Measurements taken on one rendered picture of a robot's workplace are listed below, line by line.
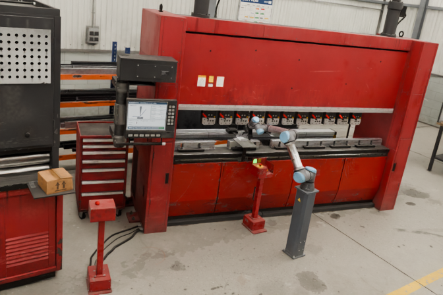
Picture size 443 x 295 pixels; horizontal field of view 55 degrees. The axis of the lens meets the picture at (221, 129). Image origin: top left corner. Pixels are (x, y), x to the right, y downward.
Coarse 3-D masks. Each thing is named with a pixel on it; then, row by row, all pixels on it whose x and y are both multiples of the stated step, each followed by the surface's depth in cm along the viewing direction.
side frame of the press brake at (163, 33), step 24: (144, 24) 455; (168, 24) 396; (144, 48) 455; (168, 48) 403; (144, 96) 456; (168, 96) 419; (168, 144) 436; (144, 168) 456; (168, 168) 445; (144, 192) 456; (168, 192) 454; (144, 216) 456
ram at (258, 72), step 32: (192, 64) 439; (224, 64) 452; (256, 64) 466; (288, 64) 481; (320, 64) 497; (352, 64) 513; (384, 64) 531; (192, 96) 451; (224, 96) 465; (256, 96) 480; (288, 96) 495; (320, 96) 512; (352, 96) 529; (384, 96) 549
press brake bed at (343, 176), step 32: (192, 160) 464; (224, 160) 479; (288, 160) 512; (320, 160) 530; (352, 160) 550; (384, 160) 571; (192, 192) 478; (224, 192) 493; (288, 192) 528; (320, 192) 548; (352, 192) 571
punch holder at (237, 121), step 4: (236, 112) 479; (240, 112) 478; (244, 112) 480; (248, 112) 482; (236, 116) 479; (240, 116) 480; (244, 116) 482; (248, 116) 484; (236, 120) 479; (240, 120) 481; (244, 120) 483; (240, 124) 483; (244, 124) 485
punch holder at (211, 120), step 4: (204, 112) 462; (208, 112) 464; (212, 112) 466; (200, 116) 471; (208, 116) 465; (212, 116) 467; (200, 120) 471; (204, 120) 465; (208, 120) 467; (212, 120) 468; (204, 124) 467; (208, 124) 469; (212, 124) 470
